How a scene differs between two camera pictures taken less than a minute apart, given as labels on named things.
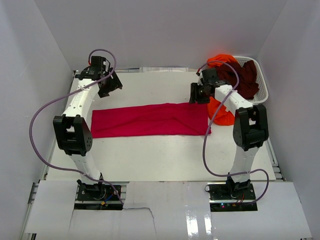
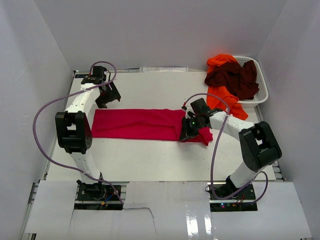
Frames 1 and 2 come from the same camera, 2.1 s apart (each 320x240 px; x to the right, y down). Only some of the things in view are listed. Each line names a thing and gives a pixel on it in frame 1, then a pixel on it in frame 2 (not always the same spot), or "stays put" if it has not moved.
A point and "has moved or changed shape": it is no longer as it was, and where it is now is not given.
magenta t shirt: x=181 y=119 has moved or changed shape
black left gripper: x=114 y=83 -> x=113 y=95
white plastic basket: x=262 y=94 stays put
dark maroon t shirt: x=247 y=86 stays put
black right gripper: x=194 y=95 -> x=186 y=132
